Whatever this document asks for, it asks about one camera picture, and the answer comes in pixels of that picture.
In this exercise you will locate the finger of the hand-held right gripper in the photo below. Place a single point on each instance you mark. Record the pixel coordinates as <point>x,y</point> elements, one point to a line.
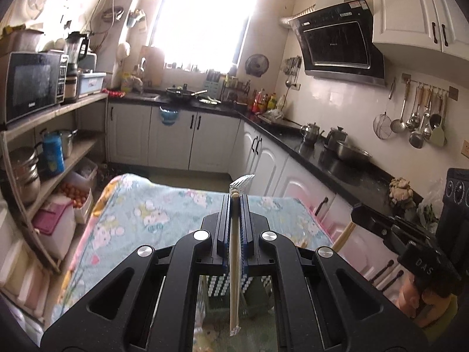
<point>370,222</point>

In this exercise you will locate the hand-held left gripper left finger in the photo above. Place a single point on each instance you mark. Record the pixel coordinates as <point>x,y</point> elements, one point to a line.
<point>224,227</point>

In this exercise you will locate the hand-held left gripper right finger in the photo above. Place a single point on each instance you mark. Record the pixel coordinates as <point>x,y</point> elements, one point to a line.
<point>246,227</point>

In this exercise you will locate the bamboo chopstick pair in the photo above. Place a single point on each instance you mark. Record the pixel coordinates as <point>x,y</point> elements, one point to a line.
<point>233,300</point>
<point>343,235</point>

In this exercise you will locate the green plastic utensil basket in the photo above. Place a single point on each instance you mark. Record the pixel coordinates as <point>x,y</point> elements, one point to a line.
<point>216,286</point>

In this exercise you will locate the row of hanging kitchen utensils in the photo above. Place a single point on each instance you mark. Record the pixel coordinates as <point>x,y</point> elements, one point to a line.
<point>416,137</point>

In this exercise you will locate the person's right hand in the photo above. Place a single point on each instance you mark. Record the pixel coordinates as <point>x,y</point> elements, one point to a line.
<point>410,297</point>

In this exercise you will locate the ginger root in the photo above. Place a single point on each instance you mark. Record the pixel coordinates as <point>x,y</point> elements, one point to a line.
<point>401,190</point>

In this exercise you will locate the black kitchen countertop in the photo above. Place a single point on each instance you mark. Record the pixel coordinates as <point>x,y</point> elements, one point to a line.
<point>351,179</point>

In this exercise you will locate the plastic bag of greens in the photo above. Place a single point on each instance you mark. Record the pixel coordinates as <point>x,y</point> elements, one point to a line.
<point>430,209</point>

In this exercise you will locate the wide steel pot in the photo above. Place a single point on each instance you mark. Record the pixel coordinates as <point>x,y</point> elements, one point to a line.
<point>353,152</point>

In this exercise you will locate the cartoon print tablecloth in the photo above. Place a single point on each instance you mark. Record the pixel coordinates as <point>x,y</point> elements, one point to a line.
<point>146,209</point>

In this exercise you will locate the dark lidded pot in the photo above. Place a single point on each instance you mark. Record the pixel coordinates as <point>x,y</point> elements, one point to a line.
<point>335,137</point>

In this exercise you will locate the steel kettle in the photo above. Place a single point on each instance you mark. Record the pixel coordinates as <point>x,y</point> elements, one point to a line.
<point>311,134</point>

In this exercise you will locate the blue hanging bag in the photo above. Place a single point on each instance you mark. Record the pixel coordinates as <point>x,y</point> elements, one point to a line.
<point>169,116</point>

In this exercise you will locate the group of condiment bottles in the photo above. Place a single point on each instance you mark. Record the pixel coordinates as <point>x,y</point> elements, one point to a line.
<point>263,101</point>

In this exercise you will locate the black wok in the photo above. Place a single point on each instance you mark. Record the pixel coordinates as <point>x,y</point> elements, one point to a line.
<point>179,92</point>

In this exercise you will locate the box of red tomatoes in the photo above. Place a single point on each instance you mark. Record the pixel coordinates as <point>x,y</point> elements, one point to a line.
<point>75,196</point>

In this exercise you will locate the small hanging tools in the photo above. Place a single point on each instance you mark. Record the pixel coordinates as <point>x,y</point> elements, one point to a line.
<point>293,66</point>

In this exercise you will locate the white bin with pink lid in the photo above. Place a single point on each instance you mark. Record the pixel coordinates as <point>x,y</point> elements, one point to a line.
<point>55,223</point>

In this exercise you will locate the yellow plastic bag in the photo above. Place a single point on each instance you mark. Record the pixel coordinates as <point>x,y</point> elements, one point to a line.
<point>130,83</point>

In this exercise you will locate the wooden cutting board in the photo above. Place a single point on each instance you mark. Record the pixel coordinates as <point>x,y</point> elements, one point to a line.
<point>152,68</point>

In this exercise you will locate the small steel pot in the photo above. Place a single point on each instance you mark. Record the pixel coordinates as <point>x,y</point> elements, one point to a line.
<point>69,143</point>

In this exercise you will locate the black range hood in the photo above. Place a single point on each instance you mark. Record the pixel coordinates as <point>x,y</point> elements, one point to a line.
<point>337,44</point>

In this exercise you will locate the blue canister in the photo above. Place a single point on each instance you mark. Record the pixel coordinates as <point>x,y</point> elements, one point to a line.
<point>53,154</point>

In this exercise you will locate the kitchen shelf rack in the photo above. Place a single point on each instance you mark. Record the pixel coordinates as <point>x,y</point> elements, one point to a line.
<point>84,101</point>

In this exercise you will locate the grey-blue storage box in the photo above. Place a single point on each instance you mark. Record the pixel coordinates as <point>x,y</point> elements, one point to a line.
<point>91,84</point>

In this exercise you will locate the white hanging colander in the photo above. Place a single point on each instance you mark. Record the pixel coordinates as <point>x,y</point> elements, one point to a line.
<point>124,49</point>

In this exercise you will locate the stacked steel stockpot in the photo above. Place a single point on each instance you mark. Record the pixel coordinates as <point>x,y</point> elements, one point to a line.
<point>24,176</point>

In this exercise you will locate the pale plastic drawer cabinet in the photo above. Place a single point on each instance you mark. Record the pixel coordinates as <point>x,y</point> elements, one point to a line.
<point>25,286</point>

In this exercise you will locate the kitchen window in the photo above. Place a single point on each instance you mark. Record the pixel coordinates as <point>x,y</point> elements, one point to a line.
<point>201,18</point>

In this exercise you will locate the white upper cabinet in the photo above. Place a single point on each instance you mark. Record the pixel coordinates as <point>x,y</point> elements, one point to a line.
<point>410,11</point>

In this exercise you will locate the black blender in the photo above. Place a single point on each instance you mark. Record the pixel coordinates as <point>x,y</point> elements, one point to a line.
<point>76,51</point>

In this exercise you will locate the black microwave oven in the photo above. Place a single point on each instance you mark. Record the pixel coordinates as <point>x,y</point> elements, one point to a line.
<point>29,84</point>

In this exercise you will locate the hanging steel bowl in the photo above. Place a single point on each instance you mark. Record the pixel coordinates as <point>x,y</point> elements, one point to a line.
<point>111,13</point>

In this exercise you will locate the brown box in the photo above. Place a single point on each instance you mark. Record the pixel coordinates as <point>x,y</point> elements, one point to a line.
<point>20,42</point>

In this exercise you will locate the wall hook rail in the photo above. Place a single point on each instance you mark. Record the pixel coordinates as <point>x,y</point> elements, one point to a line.
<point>453,93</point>

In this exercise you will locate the small round wall fan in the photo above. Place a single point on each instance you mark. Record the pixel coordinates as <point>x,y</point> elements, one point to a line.
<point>256,65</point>

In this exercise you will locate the silver exhaust duct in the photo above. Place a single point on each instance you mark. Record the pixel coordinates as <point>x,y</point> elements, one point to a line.
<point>293,18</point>

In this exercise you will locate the wall-mounted metal holder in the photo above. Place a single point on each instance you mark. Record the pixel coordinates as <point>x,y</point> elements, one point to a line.
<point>136,16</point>

